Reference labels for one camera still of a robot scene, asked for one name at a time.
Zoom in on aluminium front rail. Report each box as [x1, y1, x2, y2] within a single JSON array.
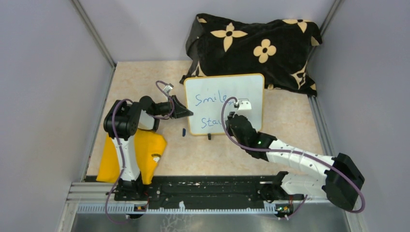
[[67, 176, 326, 217]]

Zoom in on left aluminium frame post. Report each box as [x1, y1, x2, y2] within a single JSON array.
[[70, 0, 117, 69]]

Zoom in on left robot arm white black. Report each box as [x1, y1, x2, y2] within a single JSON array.
[[97, 95, 193, 200]]

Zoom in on black floral pillow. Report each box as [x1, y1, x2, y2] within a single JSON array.
[[182, 14, 322, 96]]

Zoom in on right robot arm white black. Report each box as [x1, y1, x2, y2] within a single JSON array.
[[225, 112, 365, 213]]

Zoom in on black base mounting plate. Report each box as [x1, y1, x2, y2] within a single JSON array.
[[114, 172, 304, 210]]

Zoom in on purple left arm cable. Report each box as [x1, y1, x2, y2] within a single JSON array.
[[104, 80, 175, 225]]

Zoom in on white whiteboard yellow frame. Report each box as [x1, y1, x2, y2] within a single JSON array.
[[184, 73, 264, 135]]

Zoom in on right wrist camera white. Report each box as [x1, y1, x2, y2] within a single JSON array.
[[234, 99, 252, 112]]

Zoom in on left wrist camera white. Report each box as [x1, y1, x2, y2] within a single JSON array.
[[163, 83, 174, 95]]

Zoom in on yellow cloth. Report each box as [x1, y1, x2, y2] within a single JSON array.
[[96, 130, 167, 185]]

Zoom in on aluminium frame post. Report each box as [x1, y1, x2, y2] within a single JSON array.
[[307, 0, 343, 61], [70, 0, 117, 69]]

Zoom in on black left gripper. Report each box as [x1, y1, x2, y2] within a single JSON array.
[[153, 95, 194, 119]]

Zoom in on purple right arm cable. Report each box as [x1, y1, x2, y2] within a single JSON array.
[[220, 96, 366, 215]]

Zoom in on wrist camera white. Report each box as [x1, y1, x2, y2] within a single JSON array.
[[234, 99, 252, 112], [163, 83, 174, 95]]

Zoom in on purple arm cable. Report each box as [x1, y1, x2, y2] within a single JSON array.
[[220, 96, 366, 215], [104, 80, 175, 225]]

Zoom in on right aluminium frame post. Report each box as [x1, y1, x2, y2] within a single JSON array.
[[307, 0, 343, 61]]

